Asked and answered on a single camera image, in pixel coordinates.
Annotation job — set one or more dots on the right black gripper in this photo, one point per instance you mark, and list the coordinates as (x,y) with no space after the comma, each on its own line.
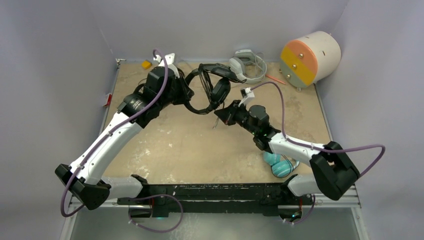
(227,114)

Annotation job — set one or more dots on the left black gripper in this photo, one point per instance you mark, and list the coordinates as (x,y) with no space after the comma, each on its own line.
(186,93)

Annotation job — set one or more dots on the black headset with microphone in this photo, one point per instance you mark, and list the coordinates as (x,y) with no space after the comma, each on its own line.
(216,94)

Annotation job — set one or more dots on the teal cat-ear headphones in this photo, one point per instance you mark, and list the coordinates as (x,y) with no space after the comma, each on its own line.
(281,166)

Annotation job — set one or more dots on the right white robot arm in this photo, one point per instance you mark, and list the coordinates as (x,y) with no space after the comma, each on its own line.
(333,172)

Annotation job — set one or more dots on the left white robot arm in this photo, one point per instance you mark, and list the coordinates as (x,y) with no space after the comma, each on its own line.
(84,177)

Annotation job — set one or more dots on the black over-ear headphones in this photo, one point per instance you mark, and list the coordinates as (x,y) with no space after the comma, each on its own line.
(139,90)

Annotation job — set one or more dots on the white grey headphones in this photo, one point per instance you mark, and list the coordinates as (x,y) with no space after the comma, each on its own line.
(244,58)

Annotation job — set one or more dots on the small yellow block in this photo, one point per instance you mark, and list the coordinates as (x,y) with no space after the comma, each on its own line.
(146,64)

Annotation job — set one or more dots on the orange pen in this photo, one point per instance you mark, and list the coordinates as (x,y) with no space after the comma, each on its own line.
(275,79)

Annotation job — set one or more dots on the round pastel drawer box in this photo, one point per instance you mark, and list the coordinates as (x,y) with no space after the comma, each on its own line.
(310,58)

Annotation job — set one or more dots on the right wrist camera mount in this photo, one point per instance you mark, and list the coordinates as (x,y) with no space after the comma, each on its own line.
(247,96)

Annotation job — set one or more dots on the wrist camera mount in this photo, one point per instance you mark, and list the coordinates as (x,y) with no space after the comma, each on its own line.
(247,96)
(169,59)

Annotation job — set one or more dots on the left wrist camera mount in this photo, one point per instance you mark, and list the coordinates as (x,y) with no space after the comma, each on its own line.
(169,59)

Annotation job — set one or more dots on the red tag on wall edge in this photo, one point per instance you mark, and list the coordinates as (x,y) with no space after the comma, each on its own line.
(108,99)

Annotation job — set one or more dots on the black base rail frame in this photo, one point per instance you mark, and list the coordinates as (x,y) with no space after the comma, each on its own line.
(268,199)

